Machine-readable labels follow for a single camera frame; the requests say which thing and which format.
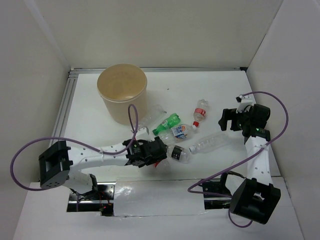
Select clear bottle black label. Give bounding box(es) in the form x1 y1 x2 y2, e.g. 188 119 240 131
166 144 191 164

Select aluminium frame rail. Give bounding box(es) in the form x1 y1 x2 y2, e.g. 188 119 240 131
69 67 248 74
51 70 79 137

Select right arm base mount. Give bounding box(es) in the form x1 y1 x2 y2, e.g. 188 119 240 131
200 171 244 210

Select clear bottle red label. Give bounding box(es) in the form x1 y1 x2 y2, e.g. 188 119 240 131
154 159 171 175

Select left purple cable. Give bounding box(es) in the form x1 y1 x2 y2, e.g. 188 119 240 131
9 103 140 212

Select clear bottle blue white cap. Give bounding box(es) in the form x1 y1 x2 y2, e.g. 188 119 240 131
188 132 230 155

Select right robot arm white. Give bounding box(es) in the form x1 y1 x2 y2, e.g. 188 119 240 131
218 104 281 225

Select beige round plastic bin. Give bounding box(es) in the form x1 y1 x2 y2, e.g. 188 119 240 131
97 63 148 125

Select aluminium frame rail left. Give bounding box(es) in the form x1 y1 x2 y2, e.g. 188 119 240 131
51 70 79 137

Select clear bottle blue white label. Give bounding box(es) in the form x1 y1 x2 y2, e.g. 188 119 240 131
158 124 197 145

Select purple cable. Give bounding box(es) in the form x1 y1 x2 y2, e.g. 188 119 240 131
9 103 140 212
187 90 290 229

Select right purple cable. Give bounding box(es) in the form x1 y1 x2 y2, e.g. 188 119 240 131
187 90 290 229

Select green plastic bottle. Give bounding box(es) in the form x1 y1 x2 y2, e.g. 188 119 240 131
152 113 181 136

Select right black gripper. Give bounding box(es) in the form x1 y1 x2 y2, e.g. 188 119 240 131
218 106 253 132

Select small bottle red label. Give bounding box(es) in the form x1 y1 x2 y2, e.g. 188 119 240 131
193 99 209 127

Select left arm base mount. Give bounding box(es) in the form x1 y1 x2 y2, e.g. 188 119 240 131
66 182 116 217

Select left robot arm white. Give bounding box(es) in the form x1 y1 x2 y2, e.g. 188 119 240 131
38 137 167 200

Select aluminium frame rail back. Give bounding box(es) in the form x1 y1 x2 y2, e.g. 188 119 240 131
69 67 248 74

